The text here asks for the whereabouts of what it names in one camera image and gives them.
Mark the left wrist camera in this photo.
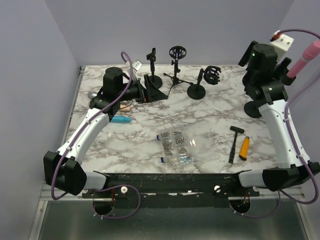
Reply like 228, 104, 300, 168
125, 59, 143, 81

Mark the black shock-mount round stand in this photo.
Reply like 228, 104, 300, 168
187, 65, 222, 100

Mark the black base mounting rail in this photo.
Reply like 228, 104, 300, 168
82, 173, 260, 209

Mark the clear plastic screw box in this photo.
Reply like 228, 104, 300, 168
156, 126, 221, 166

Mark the black tripod mic stand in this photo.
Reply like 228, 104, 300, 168
163, 45, 193, 98

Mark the blue microphone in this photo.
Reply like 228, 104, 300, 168
110, 115, 132, 123

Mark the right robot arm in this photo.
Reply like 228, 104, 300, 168
230, 41, 320, 196

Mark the pink microphone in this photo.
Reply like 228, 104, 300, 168
286, 40, 320, 79

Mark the black round-base mic stand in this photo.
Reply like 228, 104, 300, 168
146, 47, 163, 89

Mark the black clip round stand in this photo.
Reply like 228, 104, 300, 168
243, 72, 297, 119

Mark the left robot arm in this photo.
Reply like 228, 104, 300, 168
43, 67, 168, 198

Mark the beige microphone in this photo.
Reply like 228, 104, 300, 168
119, 105, 131, 112

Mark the black T-shaped tool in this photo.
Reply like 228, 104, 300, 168
228, 125, 245, 164

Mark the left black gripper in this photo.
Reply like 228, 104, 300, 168
116, 74, 167, 104

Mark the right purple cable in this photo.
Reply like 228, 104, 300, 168
273, 28, 320, 205

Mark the silver mesh microphone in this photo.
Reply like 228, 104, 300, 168
87, 91, 97, 99

